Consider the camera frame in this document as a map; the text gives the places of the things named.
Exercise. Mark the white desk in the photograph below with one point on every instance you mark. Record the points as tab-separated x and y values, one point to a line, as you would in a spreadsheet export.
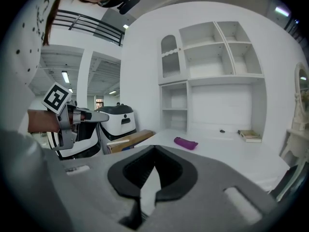
229	158

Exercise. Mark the purple fabric pouch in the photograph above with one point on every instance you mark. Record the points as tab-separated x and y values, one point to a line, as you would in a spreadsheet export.
186	143

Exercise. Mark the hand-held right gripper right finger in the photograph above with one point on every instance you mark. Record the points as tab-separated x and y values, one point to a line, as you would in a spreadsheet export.
212	202

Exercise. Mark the green and white book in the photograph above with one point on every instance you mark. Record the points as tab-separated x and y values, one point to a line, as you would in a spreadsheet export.
249	135

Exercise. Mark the black head-mounted camera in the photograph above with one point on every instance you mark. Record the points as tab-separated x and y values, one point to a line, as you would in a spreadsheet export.
128	5

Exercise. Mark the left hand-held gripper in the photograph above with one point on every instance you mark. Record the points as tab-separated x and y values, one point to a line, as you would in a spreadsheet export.
56	98

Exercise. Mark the person's left forearm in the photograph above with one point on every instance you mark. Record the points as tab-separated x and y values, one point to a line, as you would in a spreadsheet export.
43	121

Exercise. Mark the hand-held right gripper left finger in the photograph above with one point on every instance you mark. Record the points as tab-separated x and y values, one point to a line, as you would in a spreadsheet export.
84	190

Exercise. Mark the brown cardboard box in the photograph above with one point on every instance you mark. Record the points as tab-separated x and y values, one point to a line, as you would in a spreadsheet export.
130	140

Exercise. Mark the white polka-dot shirt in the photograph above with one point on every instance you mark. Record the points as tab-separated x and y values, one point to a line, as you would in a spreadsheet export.
24	37

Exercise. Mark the white flat stick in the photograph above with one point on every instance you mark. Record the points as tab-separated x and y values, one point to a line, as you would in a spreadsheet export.
118	142

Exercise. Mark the black metal railing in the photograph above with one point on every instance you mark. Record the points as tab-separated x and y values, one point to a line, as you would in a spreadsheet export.
91	24

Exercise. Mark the white and black delivery robot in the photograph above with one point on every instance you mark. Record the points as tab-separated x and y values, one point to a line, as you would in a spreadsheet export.
118	127
84	146

